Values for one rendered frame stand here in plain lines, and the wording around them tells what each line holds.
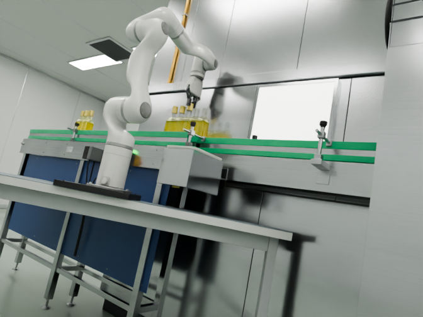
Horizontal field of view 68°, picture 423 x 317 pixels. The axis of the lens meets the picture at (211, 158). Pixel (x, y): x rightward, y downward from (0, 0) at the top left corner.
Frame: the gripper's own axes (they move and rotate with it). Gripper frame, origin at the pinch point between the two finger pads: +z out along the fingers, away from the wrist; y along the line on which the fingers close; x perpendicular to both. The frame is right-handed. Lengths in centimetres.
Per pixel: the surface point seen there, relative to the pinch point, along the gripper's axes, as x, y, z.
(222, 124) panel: 16.1, -11.9, 8.5
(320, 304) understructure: 82, -15, 87
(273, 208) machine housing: 54, -15, 51
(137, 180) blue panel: -14, 13, 50
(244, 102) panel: 28.3, -11.9, -4.0
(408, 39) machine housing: 108, 23, -8
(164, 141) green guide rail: -0.5, 13.4, 26.7
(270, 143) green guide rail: 57, 4, 24
